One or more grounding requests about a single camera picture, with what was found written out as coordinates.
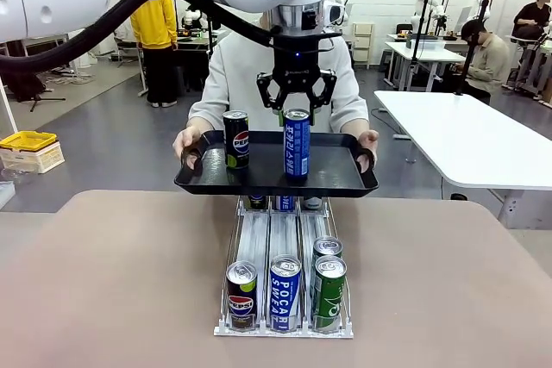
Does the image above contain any white plastic crate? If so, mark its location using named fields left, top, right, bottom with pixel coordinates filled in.
left=0, top=140, right=66, bottom=176

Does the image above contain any black bag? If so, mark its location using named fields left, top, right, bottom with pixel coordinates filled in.
left=0, top=70, right=47, bottom=103

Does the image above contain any black plastic serving tray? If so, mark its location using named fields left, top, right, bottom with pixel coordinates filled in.
left=173, top=129, right=380, bottom=198

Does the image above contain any white can dispenser rack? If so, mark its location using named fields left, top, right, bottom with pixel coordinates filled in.
left=213, top=194, right=354, bottom=339

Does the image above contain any yellow plastic crate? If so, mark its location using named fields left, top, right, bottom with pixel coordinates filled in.
left=0, top=130, right=59, bottom=151

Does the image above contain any person in grey sweater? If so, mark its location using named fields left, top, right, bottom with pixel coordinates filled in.
left=188, top=9, right=370, bottom=141

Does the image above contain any person's left hand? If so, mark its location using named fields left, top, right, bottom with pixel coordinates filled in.
left=357, top=128, right=381, bottom=170

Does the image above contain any large white rounded table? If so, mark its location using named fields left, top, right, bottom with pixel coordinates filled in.
left=373, top=89, right=552, bottom=231

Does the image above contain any person's right forearm grey sleeve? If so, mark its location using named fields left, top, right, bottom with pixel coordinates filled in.
left=188, top=99, right=217, bottom=133

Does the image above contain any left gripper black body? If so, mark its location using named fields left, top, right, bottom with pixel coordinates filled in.
left=271, top=34, right=324, bottom=94

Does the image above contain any white desk with grey legs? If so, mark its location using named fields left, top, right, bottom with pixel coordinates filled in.
left=382, top=40, right=467, bottom=94

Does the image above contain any person's left forearm grey sleeve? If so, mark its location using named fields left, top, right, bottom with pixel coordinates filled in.
left=331, top=95, right=370, bottom=134

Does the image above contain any left arm black cable sleeve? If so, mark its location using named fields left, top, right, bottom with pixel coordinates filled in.
left=0, top=0, right=284, bottom=76

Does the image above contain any person in black with headphones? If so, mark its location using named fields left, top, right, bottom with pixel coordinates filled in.
left=512, top=0, right=552, bottom=41

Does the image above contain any seated person in beige jacket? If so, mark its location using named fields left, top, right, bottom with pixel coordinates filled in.
left=455, top=18, right=513, bottom=104

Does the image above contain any black tripod pole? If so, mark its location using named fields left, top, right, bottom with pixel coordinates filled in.
left=455, top=0, right=497, bottom=97

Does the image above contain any white shelf cabinet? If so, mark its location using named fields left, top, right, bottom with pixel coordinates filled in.
left=352, top=22, right=376, bottom=71

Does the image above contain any person's right hand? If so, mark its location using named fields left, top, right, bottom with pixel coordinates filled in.
left=172, top=127, right=204, bottom=159

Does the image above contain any person in yellow hoodie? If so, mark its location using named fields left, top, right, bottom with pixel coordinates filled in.
left=130, top=0, right=179, bottom=109

